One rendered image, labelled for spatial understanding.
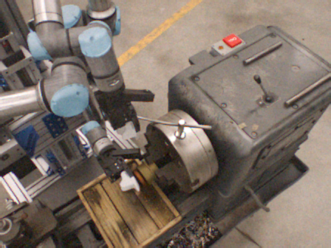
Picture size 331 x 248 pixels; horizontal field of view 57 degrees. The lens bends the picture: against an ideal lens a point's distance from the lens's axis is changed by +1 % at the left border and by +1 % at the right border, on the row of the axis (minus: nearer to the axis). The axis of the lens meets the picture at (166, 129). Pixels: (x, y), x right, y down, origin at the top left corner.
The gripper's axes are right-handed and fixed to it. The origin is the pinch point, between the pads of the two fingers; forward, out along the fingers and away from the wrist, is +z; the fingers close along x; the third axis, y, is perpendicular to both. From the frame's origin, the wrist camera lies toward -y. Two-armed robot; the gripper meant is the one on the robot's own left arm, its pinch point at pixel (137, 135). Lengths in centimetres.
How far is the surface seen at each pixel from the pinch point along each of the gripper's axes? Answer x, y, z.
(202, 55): -22.2, -44.6, -1.2
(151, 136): -8.7, -7.6, 11.3
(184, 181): 7.0, -8.6, 23.9
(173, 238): -10, -3, 78
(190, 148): 5.4, -15.0, 13.0
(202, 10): -208, -185, 62
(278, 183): -1, -69, 83
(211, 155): 8.5, -21.0, 18.5
